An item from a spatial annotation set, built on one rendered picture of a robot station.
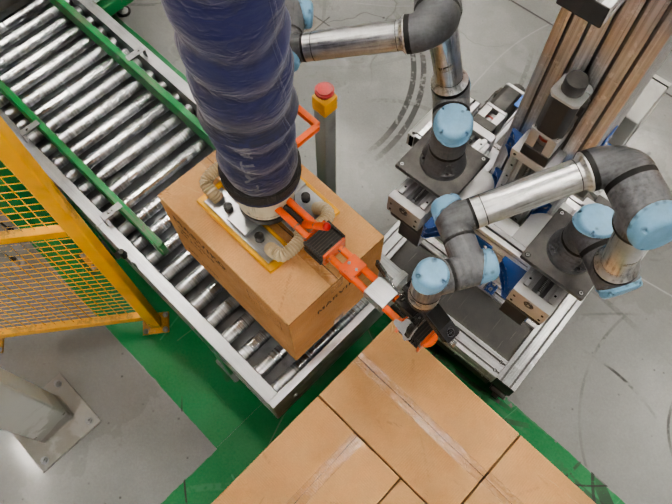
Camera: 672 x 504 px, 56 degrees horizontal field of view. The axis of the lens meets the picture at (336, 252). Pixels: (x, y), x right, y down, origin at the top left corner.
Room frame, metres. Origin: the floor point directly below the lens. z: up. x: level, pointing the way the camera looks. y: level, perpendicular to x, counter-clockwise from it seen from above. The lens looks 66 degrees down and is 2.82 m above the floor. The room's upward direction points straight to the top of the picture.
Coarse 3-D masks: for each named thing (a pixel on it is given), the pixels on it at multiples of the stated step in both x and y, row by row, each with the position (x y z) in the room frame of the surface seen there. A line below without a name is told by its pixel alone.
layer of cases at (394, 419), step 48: (384, 336) 0.68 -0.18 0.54; (336, 384) 0.50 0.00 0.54; (384, 384) 0.50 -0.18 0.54; (432, 384) 0.50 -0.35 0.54; (288, 432) 0.33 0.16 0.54; (336, 432) 0.33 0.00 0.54; (384, 432) 0.33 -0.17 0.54; (432, 432) 0.33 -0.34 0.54; (480, 432) 0.33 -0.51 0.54; (240, 480) 0.17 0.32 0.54; (288, 480) 0.17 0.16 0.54; (336, 480) 0.17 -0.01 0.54; (384, 480) 0.17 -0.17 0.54; (432, 480) 0.17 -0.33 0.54; (480, 480) 0.17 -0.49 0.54; (528, 480) 0.17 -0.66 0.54
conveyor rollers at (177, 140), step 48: (48, 0) 2.34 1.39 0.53; (0, 48) 2.04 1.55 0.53; (48, 48) 2.03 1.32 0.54; (96, 48) 2.03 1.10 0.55; (0, 96) 1.76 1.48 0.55; (96, 96) 1.77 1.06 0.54; (144, 96) 1.76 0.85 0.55; (48, 144) 1.51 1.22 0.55; (144, 144) 1.52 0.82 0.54; (192, 144) 1.52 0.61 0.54; (144, 192) 1.28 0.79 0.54; (144, 240) 1.06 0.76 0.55; (192, 288) 0.87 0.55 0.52
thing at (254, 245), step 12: (204, 204) 0.92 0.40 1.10; (216, 204) 0.92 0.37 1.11; (228, 204) 0.91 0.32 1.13; (216, 216) 0.88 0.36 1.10; (228, 216) 0.88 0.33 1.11; (228, 228) 0.84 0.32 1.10; (264, 228) 0.84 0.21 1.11; (240, 240) 0.80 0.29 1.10; (252, 240) 0.80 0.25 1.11; (264, 240) 0.80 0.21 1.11; (276, 240) 0.80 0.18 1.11; (252, 252) 0.76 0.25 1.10; (264, 252) 0.76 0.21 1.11; (264, 264) 0.73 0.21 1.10; (276, 264) 0.73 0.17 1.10
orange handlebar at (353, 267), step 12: (300, 108) 1.19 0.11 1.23; (312, 120) 1.15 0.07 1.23; (312, 132) 1.11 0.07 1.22; (300, 144) 1.07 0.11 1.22; (288, 204) 0.86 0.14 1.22; (288, 216) 0.82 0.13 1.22; (300, 216) 0.83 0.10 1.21; (300, 228) 0.79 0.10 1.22; (348, 252) 0.71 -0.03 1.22; (336, 264) 0.68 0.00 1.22; (348, 264) 0.67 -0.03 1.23; (360, 264) 0.68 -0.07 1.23; (348, 276) 0.64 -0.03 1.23; (372, 276) 0.64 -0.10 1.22; (360, 288) 0.61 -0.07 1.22; (384, 312) 0.54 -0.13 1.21; (432, 336) 0.48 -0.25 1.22
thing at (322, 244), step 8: (312, 232) 0.76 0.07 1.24; (320, 232) 0.77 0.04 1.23; (328, 232) 0.77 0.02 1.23; (336, 232) 0.77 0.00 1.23; (304, 240) 0.74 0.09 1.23; (312, 240) 0.75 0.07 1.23; (320, 240) 0.75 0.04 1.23; (328, 240) 0.75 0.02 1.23; (336, 240) 0.75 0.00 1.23; (344, 240) 0.74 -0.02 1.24; (304, 248) 0.73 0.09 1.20; (312, 248) 0.72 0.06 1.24; (320, 248) 0.72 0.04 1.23; (328, 248) 0.72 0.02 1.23; (336, 248) 0.72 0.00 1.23; (312, 256) 0.71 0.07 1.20; (320, 256) 0.69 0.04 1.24; (328, 256) 0.70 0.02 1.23; (320, 264) 0.69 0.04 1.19
